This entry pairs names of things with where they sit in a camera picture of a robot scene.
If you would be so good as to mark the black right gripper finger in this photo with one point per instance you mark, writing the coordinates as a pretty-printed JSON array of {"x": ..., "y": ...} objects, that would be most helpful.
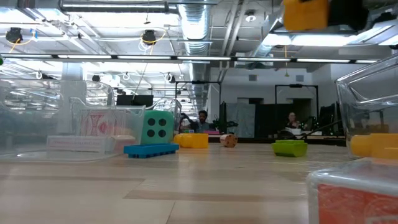
[{"x": 348, "y": 14}]

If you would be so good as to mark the yellow toy building block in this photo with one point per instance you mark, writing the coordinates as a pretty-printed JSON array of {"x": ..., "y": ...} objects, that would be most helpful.
[
  {"x": 306, "y": 15},
  {"x": 192, "y": 140}
]

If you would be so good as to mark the large yellow building block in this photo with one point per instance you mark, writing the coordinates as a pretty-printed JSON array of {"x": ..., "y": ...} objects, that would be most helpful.
[{"x": 385, "y": 144}]

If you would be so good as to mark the light green studded brick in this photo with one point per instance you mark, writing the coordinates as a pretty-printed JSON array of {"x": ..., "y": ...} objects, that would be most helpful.
[{"x": 289, "y": 148}]

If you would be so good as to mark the brown wooden cylinder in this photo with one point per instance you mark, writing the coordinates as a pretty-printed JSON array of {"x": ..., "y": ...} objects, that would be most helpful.
[{"x": 229, "y": 140}]

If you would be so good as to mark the orange playing card deck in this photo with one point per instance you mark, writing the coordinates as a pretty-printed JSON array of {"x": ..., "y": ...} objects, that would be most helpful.
[{"x": 354, "y": 199}]

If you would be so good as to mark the teal foam die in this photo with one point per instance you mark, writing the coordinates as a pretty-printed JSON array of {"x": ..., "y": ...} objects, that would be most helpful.
[{"x": 157, "y": 127}]

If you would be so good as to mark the blue studded plate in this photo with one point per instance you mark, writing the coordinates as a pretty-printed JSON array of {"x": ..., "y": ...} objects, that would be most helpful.
[{"x": 150, "y": 149}]

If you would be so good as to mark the red and white card deck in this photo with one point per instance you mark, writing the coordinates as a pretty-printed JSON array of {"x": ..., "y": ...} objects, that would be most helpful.
[{"x": 101, "y": 123}]

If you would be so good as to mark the pink playing card deck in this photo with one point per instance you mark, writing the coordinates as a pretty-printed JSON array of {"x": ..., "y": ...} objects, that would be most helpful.
[{"x": 77, "y": 143}]

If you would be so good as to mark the bright ceiling light panel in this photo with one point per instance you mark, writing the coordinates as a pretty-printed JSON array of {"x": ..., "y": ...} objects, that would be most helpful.
[{"x": 311, "y": 40}]

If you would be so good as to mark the round ceiling fixture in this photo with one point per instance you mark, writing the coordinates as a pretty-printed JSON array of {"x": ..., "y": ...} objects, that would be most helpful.
[{"x": 250, "y": 17}]

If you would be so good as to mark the person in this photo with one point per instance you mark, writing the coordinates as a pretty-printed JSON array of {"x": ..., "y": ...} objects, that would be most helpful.
[
  {"x": 202, "y": 123},
  {"x": 292, "y": 121}
]

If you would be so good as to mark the black monitor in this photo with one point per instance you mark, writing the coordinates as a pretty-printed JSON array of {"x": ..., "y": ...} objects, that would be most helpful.
[{"x": 134, "y": 100}]

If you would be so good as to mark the narrow clear plastic bin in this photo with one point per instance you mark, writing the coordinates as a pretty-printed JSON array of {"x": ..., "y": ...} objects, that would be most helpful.
[{"x": 31, "y": 130}]

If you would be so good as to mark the narrow silver spiral duct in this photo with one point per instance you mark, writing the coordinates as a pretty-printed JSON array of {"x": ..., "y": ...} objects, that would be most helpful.
[{"x": 280, "y": 14}]

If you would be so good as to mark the ceiling light rail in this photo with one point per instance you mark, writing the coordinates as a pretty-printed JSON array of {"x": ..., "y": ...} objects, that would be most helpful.
[{"x": 202, "y": 58}]

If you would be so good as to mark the large silver round duct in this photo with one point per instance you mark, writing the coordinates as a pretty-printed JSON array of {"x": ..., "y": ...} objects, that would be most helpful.
[{"x": 196, "y": 28}]

